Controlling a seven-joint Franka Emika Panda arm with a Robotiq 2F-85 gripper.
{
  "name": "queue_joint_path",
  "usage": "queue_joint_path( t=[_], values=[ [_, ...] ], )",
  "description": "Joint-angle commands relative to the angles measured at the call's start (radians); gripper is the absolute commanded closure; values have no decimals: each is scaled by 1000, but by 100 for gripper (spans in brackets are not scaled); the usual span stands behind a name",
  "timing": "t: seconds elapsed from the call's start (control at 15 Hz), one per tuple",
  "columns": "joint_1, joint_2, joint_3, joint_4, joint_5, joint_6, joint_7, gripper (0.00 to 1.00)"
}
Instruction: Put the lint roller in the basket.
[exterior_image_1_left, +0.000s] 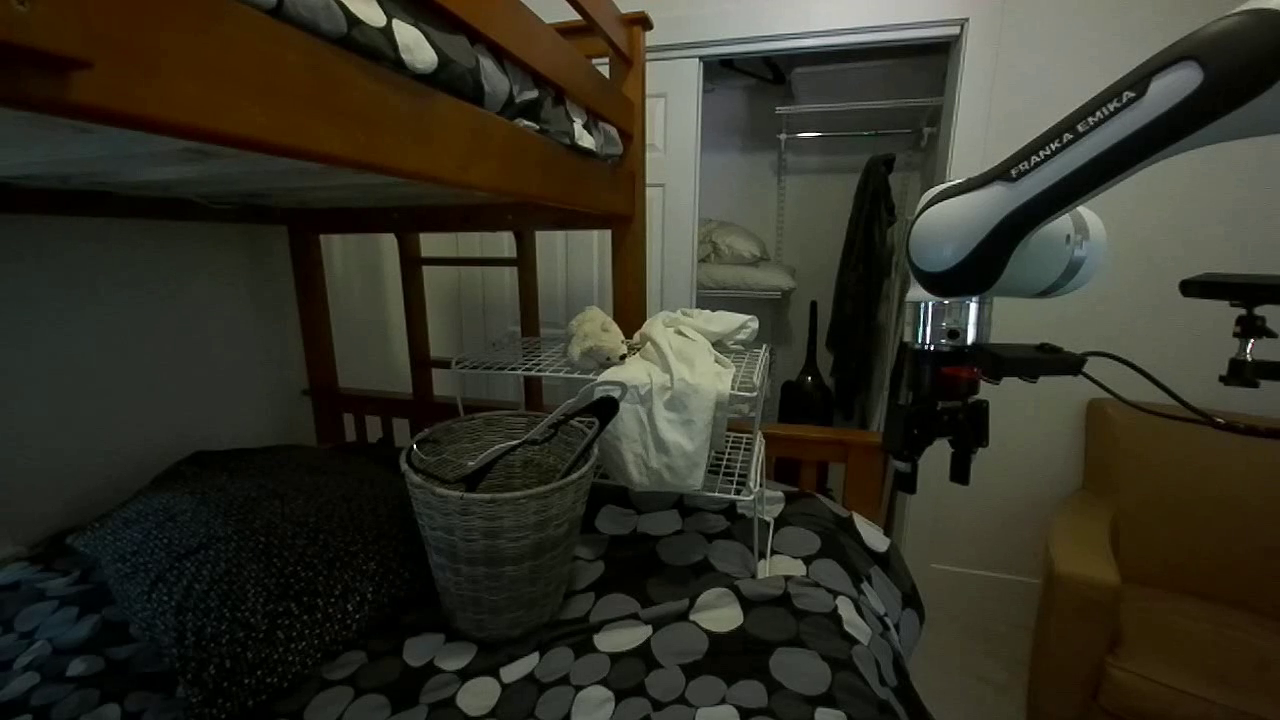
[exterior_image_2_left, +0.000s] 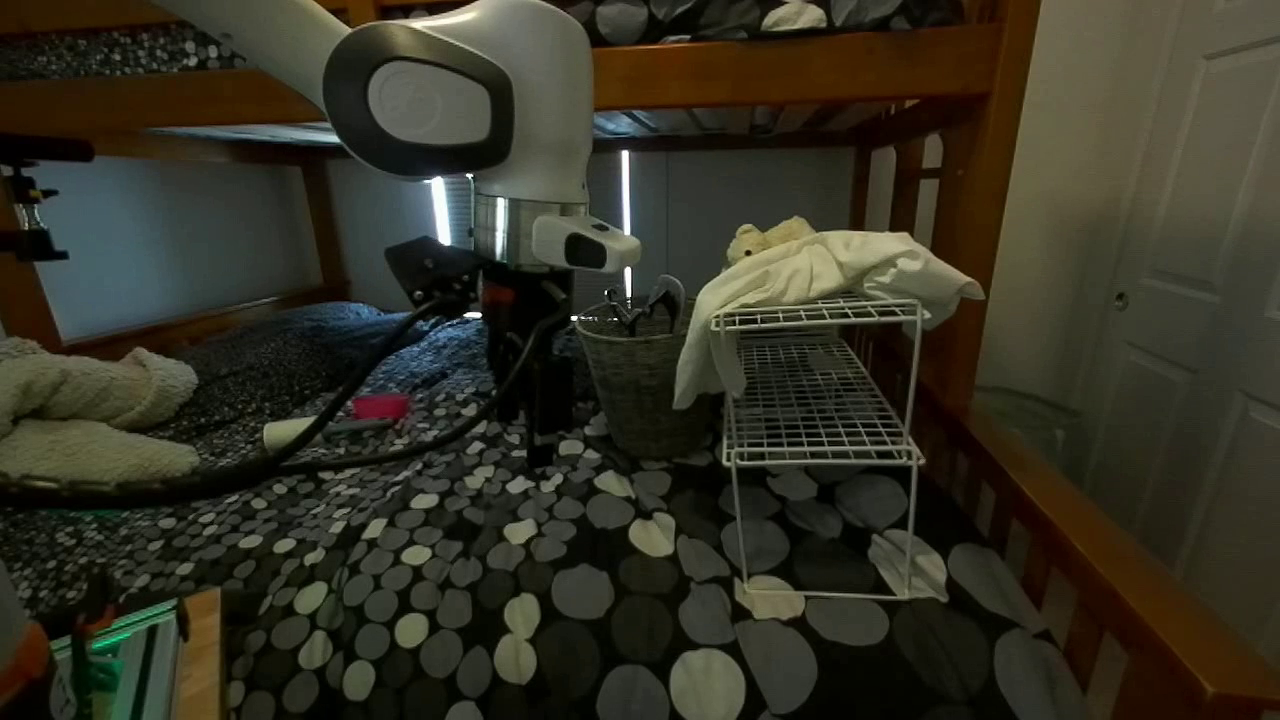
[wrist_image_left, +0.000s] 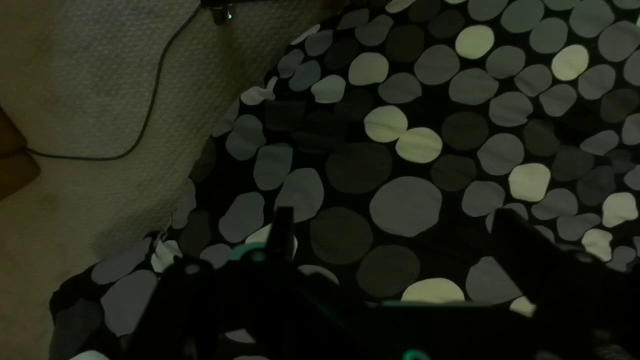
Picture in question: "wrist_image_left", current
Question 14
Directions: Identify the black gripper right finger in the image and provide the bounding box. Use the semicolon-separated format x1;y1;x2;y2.
490;205;640;360

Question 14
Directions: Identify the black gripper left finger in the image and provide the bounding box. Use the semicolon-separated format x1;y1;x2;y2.
125;205;377;360

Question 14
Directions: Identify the black pebble print bedspread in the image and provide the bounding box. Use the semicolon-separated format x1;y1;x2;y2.
46;0;640;360

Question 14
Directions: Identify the thin black cable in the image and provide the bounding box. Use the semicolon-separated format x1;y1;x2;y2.
24;0;236;162

